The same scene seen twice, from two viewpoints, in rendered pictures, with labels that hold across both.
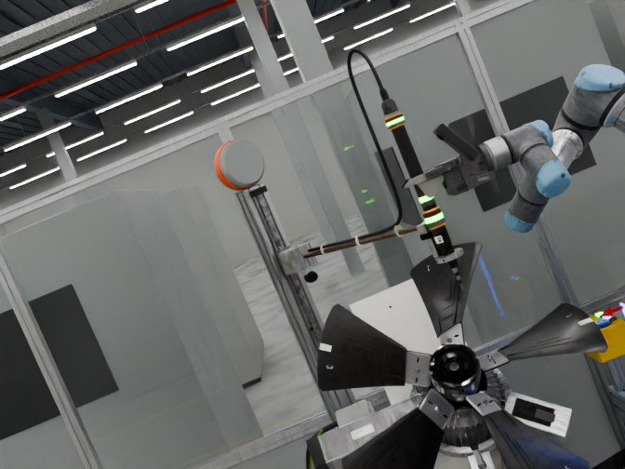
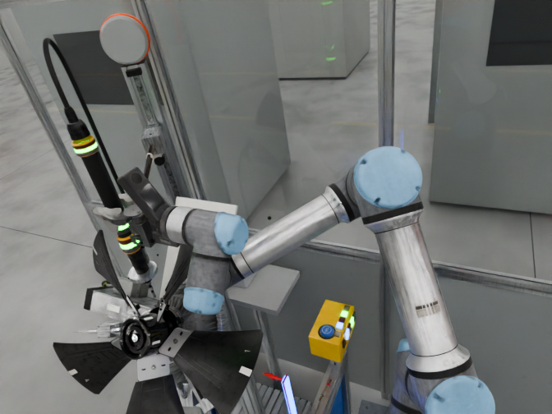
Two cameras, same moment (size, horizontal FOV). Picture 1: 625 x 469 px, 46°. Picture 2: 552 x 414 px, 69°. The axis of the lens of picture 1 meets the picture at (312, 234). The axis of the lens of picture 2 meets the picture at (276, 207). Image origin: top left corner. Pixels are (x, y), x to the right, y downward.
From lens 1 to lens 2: 1.66 m
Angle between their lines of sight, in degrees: 41
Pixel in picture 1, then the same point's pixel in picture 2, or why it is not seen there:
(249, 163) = (129, 43)
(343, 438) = (103, 303)
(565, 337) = (218, 375)
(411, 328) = not seen: hidden behind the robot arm
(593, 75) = (368, 175)
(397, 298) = not seen: hidden behind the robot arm
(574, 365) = (369, 286)
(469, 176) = (144, 236)
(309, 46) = not seen: outside the picture
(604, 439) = (370, 328)
